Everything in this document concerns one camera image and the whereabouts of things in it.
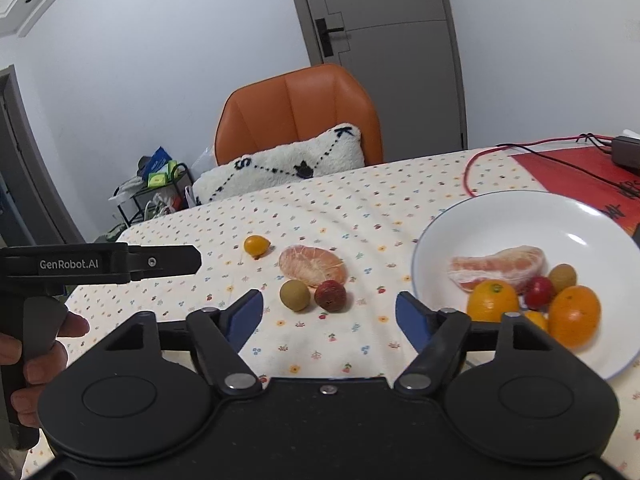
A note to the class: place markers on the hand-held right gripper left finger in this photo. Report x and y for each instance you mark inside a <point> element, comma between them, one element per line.
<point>245,317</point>

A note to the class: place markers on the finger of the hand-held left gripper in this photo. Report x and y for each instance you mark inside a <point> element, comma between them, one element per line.
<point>165,261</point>

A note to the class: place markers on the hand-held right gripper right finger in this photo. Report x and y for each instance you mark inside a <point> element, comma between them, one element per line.
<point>412,320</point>

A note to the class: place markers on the brown kiwi berry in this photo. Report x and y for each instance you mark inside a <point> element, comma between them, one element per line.
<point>293,295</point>

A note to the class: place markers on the orange mandarin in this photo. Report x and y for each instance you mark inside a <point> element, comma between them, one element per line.
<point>492,302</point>
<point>575,316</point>

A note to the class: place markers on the dark red lychee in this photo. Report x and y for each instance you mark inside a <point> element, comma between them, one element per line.
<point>330,296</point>

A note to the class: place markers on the peeled pomelo segment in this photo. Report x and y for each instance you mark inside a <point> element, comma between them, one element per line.
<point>312,266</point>
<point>495,266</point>

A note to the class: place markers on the small yellow kumquat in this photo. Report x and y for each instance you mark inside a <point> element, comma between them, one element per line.
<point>256,246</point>
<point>537,321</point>

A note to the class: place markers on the white plate with blue rim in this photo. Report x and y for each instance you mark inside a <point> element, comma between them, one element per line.
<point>500,225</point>

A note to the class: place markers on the red cherry tomato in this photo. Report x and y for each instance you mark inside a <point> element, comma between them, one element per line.
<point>540,292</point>

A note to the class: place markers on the green-brown kiwi berry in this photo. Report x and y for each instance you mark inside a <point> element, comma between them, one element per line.
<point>562,277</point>

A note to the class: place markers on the person's left hand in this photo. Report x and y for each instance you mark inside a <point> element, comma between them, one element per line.
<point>47,365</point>

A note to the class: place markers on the black metal rack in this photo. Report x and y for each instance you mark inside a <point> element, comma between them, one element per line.
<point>135,200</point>

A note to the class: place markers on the green box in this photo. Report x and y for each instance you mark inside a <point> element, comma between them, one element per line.
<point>157,179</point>

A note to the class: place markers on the blue packet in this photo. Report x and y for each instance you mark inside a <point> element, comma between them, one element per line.
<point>157,160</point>

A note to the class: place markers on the white plastic bag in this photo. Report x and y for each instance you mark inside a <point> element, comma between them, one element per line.
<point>204,160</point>

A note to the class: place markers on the white fluffy pillow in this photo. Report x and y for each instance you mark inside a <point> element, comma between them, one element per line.
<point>270,170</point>

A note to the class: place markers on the orange leather chair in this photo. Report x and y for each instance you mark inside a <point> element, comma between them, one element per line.
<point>300,105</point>

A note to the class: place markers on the red paper sheet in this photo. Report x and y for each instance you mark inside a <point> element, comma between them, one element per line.
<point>575,170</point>

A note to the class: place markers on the black charger adapter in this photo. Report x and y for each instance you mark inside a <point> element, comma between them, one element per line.
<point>627,152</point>

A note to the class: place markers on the grey door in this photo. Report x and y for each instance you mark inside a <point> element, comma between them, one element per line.
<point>390,35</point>

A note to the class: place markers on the grey door frame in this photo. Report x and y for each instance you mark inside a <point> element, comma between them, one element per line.
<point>35,160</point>

